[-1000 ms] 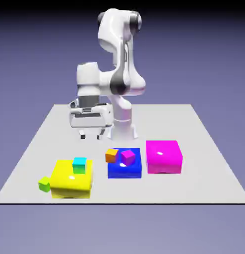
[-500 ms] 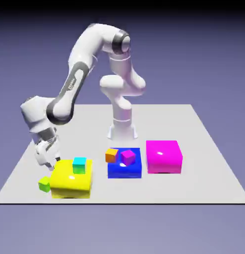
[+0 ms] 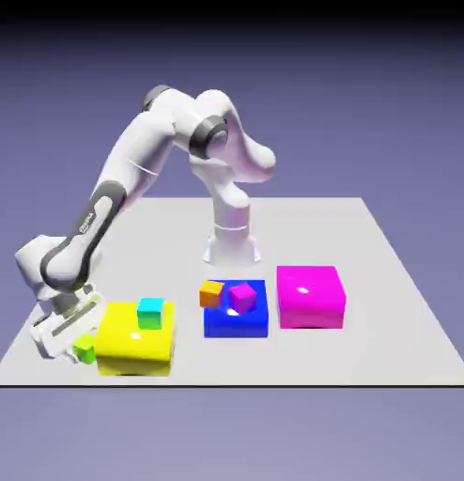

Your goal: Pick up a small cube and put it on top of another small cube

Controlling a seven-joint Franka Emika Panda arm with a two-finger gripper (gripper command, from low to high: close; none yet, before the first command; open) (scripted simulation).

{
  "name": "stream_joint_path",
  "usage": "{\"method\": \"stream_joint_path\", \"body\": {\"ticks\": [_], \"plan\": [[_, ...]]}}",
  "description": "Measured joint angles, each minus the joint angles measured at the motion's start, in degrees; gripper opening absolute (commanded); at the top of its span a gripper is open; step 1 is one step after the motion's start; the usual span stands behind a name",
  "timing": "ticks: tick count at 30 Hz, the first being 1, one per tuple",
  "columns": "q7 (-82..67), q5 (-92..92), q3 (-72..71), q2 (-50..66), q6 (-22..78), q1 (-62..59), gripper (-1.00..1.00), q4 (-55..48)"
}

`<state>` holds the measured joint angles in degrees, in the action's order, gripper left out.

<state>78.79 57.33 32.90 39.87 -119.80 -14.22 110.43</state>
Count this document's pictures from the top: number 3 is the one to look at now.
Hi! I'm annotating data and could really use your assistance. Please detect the small orange cube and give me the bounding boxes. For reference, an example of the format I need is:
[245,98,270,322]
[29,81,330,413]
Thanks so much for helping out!
[198,280,225,310]

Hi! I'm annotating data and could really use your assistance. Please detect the small magenta cube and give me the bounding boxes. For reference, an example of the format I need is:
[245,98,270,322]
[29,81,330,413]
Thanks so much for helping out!
[228,283,258,315]

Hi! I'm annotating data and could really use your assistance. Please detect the small green cube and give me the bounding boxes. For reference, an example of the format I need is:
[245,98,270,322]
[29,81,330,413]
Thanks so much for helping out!
[72,334,97,365]

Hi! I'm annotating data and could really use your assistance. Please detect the large magenta box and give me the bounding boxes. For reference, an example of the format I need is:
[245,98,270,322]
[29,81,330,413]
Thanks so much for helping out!
[275,265,348,331]

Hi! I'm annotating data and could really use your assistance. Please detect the large blue box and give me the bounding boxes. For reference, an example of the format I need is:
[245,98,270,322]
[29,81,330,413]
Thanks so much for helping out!
[203,278,270,339]

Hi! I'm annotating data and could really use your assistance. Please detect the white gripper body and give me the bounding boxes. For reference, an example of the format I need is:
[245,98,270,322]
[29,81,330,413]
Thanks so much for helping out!
[31,291,106,361]

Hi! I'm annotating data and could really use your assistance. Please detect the small cyan cube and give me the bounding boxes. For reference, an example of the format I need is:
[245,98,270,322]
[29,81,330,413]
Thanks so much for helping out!
[136,297,166,331]

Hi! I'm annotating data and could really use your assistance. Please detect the large yellow box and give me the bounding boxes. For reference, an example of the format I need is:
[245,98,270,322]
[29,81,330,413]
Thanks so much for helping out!
[95,302,177,378]

